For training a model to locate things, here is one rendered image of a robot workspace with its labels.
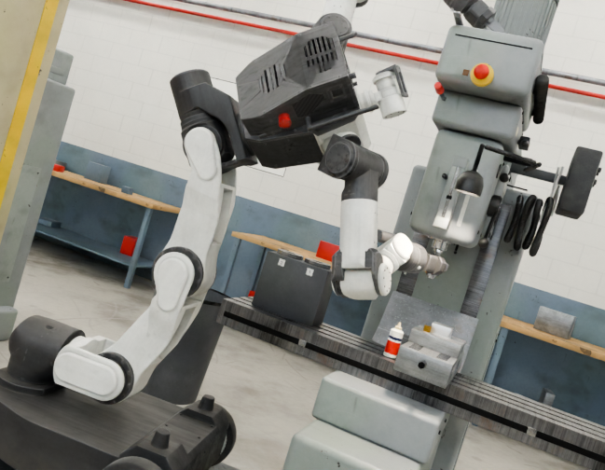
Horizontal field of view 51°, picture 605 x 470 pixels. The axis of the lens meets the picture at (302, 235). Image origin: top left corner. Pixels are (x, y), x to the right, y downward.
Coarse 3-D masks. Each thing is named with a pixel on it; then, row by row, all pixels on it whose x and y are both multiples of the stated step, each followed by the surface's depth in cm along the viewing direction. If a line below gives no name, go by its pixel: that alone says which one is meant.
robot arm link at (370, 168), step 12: (360, 156) 148; (372, 156) 152; (360, 168) 148; (372, 168) 151; (348, 180) 151; (360, 180) 150; (372, 180) 151; (348, 192) 151; (360, 192) 149; (372, 192) 150
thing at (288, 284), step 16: (272, 256) 205; (288, 256) 205; (272, 272) 205; (288, 272) 203; (304, 272) 201; (320, 272) 200; (256, 288) 206; (272, 288) 204; (288, 288) 203; (304, 288) 201; (320, 288) 199; (256, 304) 206; (272, 304) 204; (288, 304) 202; (304, 304) 201; (320, 304) 201; (304, 320) 200; (320, 320) 207
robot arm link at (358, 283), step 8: (384, 256) 165; (352, 272) 150; (360, 272) 149; (368, 272) 149; (344, 280) 151; (352, 280) 150; (360, 280) 149; (368, 280) 148; (336, 288) 152; (344, 288) 151; (352, 288) 150; (360, 288) 149; (368, 288) 149; (344, 296) 154; (352, 296) 153; (360, 296) 152; (368, 296) 151; (376, 296) 150
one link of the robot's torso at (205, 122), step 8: (192, 120) 168; (200, 120) 168; (208, 120) 168; (216, 120) 169; (184, 128) 170; (192, 128) 168; (208, 128) 168; (216, 128) 169; (224, 128) 172; (184, 136) 170; (216, 136) 167; (224, 136) 170; (224, 144) 169; (184, 152) 169; (224, 152) 168; (232, 152) 173; (224, 160) 170
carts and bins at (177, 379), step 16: (208, 304) 350; (208, 320) 354; (192, 336) 351; (208, 336) 357; (176, 352) 351; (192, 352) 354; (208, 352) 362; (160, 368) 352; (176, 368) 352; (192, 368) 357; (160, 384) 353; (176, 384) 354; (192, 384) 360; (176, 400) 356; (192, 400) 366
